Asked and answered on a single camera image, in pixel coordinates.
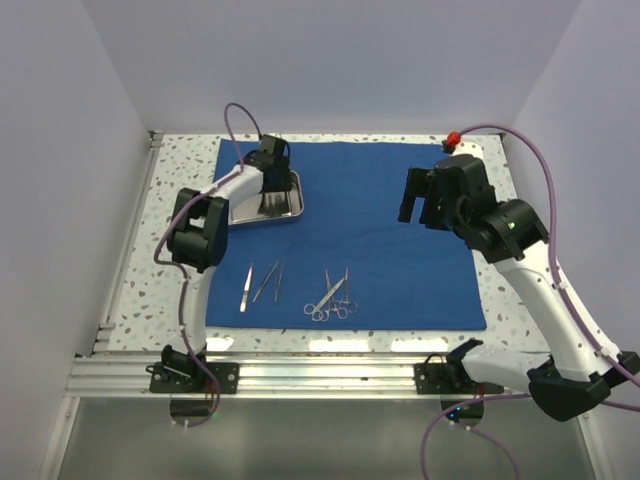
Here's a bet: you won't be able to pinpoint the stainless steel tray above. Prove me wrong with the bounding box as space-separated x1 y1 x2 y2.
229 171 305 228

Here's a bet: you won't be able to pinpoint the blue surgical cloth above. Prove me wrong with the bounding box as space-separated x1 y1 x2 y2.
206 142 486 331

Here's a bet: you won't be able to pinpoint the steel hemostat clamp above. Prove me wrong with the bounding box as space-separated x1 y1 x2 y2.
338 268 358 314
325 271 348 320

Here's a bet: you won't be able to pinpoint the wide steel tweezers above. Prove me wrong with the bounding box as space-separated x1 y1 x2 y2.
239 263 253 313

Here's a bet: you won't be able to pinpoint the steel scissors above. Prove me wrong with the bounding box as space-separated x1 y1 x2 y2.
303 278 343 322

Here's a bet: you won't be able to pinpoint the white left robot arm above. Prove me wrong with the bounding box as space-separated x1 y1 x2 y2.
154 134 292 393

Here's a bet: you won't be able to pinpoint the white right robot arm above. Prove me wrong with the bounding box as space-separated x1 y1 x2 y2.
398 154 639 421

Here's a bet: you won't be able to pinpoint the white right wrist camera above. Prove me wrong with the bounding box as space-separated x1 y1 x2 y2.
451 140 484 160

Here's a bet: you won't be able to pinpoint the aluminium left side rail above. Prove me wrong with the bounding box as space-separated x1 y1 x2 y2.
89 131 165 356

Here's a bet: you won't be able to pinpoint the aluminium rail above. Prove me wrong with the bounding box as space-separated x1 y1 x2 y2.
89 131 165 356
63 349 591 401

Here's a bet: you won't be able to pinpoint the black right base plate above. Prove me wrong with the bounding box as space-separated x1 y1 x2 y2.
413 353 504 396

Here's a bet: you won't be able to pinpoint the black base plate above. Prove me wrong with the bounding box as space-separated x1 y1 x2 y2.
413 353 504 396
145 356 240 394

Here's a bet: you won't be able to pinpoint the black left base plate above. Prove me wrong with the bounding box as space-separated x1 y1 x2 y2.
145 356 240 394

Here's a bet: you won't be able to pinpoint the aluminium front rail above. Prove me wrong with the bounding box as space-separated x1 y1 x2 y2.
63 349 591 401

